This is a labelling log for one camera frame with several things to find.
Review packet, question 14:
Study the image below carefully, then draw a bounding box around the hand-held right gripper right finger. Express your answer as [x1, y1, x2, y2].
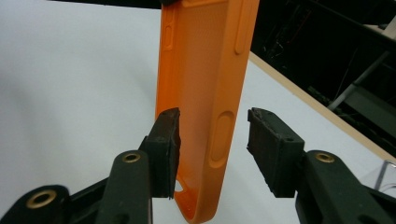
[247, 106, 396, 224]

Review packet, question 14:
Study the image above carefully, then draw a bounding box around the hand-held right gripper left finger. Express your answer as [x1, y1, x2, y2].
[94, 106, 183, 224]

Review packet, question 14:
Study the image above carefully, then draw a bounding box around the orange phone case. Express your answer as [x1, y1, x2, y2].
[154, 0, 262, 224]

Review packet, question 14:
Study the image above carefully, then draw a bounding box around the clear plastic packaging box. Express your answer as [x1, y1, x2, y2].
[360, 159, 396, 201]

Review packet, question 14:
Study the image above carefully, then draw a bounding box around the wooden table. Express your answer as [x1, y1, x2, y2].
[247, 50, 396, 163]

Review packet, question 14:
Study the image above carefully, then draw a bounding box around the white-framed desk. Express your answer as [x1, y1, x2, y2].
[326, 13, 396, 140]

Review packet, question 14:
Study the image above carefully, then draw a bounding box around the white table cover sheet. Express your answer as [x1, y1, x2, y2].
[0, 0, 396, 224]

